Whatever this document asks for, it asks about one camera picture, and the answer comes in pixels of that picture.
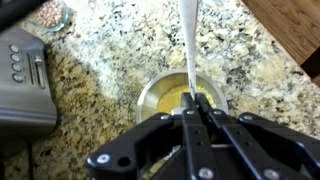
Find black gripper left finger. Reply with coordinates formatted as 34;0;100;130
87;93;217;180

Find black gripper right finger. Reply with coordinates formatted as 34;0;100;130
196;93;320;180

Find silver metal spoon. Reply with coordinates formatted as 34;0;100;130
178;0;198;98

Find small steel bowl yellow grains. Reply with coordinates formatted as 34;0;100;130
136;69;228;123

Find dark wooden cutting board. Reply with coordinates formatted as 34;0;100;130
242;0;320;85

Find stainless steel toaster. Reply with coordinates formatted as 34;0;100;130
0;27;57;138

